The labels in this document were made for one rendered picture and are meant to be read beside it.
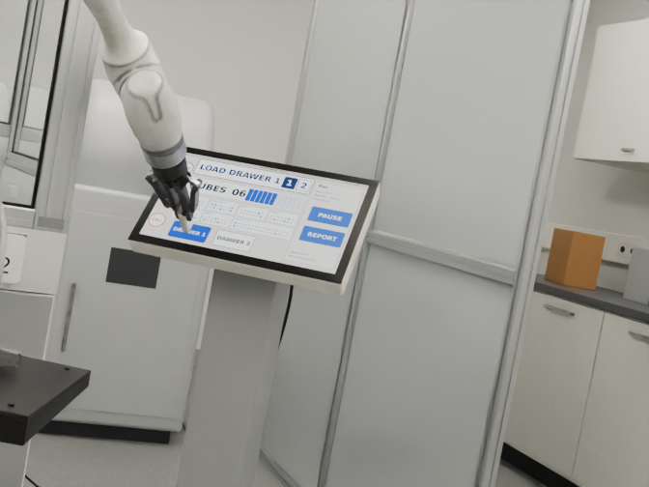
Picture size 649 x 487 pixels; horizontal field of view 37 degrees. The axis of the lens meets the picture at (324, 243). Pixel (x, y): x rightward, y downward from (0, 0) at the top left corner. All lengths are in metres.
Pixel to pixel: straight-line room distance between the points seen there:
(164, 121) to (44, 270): 0.57
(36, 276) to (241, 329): 0.49
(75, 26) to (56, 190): 0.38
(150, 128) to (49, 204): 0.46
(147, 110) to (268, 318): 0.62
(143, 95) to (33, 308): 0.67
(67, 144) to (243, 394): 0.71
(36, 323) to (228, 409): 0.49
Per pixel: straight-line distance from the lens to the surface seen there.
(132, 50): 2.02
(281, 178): 2.31
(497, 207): 2.66
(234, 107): 5.64
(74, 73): 2.32
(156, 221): 2.28
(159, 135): 1.95
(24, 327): 2.35
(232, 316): 2.29
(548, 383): 4.58
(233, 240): 2.21
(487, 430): 2.55
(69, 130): 2.31
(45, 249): 2.33
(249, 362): 2.29
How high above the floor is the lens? 1.16
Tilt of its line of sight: 3 degrees down
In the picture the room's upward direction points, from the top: 10 degrees clockwise
